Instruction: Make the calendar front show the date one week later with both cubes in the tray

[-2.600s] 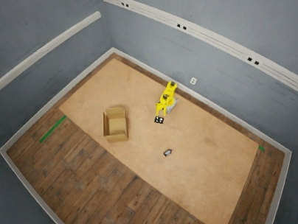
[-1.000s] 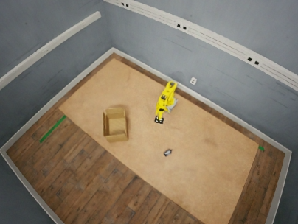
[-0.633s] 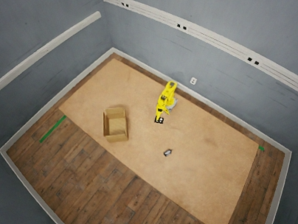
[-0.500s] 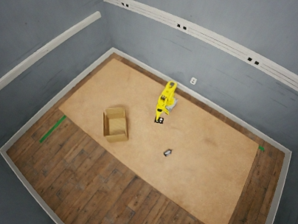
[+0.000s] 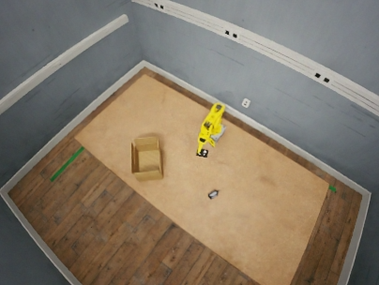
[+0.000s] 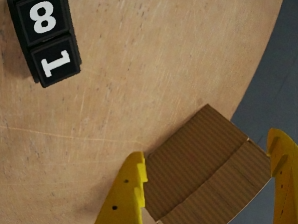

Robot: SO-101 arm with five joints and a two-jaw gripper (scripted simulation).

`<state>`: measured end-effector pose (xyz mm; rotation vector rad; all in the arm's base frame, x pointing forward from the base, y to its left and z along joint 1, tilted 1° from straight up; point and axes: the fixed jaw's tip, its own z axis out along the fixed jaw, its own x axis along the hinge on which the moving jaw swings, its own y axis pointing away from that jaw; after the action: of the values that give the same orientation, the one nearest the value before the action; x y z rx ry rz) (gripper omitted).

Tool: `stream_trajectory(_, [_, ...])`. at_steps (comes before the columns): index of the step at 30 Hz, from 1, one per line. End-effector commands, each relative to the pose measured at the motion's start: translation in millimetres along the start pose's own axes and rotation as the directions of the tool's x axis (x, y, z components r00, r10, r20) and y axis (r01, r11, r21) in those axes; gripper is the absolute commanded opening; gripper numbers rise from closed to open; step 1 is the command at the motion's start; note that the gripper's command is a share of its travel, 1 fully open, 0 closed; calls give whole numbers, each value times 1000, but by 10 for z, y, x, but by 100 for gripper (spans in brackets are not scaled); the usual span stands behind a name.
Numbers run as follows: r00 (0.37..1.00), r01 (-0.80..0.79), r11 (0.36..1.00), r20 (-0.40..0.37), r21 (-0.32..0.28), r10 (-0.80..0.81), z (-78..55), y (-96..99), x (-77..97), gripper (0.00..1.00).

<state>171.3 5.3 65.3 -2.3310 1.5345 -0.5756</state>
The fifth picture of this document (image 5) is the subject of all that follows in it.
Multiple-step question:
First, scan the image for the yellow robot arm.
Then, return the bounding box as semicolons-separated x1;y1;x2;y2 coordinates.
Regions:
201;103;225;138

